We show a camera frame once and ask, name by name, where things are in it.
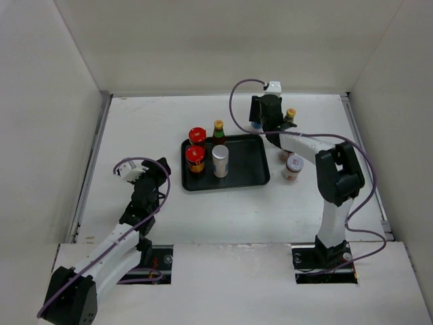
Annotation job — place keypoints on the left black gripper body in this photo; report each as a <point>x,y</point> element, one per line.
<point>157,177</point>

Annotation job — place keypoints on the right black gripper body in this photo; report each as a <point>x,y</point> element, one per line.
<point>264,125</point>

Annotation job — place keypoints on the blue-label pepper jar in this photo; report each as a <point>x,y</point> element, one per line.
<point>256,126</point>
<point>220,160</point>

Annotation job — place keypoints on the yellow-cap sauce bottle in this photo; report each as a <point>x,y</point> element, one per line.
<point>290,114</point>
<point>218,137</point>

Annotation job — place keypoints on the red-lid chili jar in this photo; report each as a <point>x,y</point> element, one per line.
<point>195,157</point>
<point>197,137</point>

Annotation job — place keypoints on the red-lid chili jar front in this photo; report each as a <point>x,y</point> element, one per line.
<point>195,157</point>

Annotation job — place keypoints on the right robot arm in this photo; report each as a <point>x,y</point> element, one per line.
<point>339,174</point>

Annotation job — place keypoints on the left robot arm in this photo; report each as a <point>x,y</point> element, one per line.
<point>74,292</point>

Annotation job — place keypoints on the black plastic tray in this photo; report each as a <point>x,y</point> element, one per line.
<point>247,165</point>

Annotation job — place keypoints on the small white sauce cup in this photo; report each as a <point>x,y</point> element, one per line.
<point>294,165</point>

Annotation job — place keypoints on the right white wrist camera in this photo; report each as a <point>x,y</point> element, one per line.
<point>273,88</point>

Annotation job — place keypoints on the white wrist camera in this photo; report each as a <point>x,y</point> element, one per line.
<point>273,88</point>
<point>129,171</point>

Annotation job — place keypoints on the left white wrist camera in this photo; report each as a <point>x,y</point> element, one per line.
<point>129,171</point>

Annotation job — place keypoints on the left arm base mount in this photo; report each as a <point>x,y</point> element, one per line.
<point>154,269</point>

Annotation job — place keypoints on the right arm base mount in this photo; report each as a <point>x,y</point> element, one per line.
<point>311,269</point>

